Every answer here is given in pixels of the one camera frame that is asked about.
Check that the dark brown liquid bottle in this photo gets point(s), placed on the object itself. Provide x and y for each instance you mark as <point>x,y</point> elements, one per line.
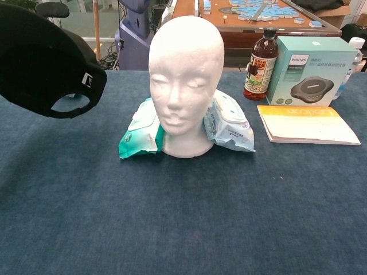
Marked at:
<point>259,63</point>

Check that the clear plastic water bottle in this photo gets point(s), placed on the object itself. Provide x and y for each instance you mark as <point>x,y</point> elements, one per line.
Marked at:
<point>354,54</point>

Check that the light blue wet wipes pack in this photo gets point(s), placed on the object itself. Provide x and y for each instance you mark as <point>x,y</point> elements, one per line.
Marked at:
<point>229,123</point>

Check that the blue felt table cover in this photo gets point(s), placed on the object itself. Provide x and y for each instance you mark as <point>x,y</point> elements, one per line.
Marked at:
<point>183,206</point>

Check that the brown mahjong table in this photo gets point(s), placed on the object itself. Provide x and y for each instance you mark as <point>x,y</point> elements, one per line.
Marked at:
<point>243,25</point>

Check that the white foam mannequin head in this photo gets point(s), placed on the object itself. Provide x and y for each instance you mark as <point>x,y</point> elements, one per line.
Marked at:
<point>186,74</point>

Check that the black baseball cap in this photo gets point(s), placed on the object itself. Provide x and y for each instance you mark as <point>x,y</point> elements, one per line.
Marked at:
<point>37,63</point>

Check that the teal speaker box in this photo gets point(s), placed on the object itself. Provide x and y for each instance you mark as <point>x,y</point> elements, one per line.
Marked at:
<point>311,71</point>

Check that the wooden pole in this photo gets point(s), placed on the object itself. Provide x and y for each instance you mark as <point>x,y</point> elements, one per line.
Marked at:
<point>97,28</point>

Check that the green wet wipes pack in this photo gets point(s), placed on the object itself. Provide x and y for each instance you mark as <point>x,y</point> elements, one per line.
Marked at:
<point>139,131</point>

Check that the black office chair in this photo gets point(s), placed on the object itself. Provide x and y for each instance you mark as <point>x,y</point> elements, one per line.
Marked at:
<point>53,10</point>

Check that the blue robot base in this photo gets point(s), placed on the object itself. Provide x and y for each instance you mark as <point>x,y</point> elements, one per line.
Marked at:
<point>134,37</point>

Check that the orange white booklet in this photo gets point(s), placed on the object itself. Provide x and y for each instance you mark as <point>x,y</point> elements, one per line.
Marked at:
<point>306,124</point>

